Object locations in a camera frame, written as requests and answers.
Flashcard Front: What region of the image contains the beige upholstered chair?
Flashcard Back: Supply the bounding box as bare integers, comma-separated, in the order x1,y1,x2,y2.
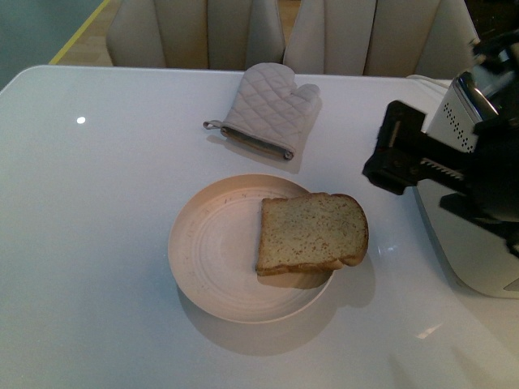
284,0,478,79
106,0,285,71

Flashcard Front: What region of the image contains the beige quilted oven mitt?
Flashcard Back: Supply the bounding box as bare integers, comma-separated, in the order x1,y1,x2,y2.
204,62,320,160

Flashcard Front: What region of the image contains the left beige upholstered chair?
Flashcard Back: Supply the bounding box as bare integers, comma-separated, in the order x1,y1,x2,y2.
106,0,285,71

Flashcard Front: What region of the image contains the slice of toast bread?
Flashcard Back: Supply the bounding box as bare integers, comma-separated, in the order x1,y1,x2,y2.
255,192,369,278

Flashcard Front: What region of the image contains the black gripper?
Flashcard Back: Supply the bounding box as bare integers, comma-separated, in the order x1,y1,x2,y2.
362,100,518,255

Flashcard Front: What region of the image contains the chrome and white toaster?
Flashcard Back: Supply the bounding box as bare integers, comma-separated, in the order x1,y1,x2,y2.
416,66,518,298

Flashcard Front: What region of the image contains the right beige upholstered chair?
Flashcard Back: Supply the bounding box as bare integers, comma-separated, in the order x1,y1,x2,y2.
284,0,478,79

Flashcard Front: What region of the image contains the cream round plate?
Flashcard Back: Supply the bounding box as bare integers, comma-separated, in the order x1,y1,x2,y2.
168,174,332,324

